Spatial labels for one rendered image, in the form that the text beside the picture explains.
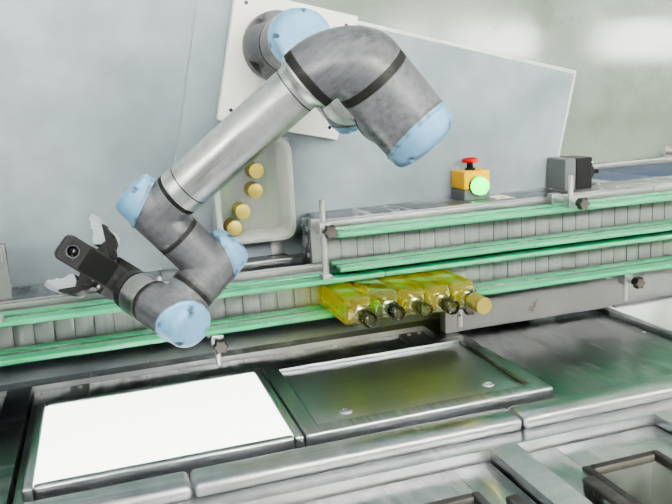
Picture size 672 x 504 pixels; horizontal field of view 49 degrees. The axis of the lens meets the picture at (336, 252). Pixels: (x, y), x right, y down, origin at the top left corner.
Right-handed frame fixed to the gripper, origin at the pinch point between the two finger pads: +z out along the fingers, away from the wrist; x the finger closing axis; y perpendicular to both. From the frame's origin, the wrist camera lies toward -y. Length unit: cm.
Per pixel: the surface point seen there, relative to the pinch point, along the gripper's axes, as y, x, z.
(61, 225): 12.6, 2.7, 22.6
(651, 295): 111, 66, -65
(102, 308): 13.7, -6.6, -1.6
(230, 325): 33.6, 3.1, -14.3
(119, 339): 21.6, -10.5, -1.7
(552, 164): 81, 80, -37
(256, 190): 31.7, 31.1, -1.8
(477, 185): 63, 61, -31
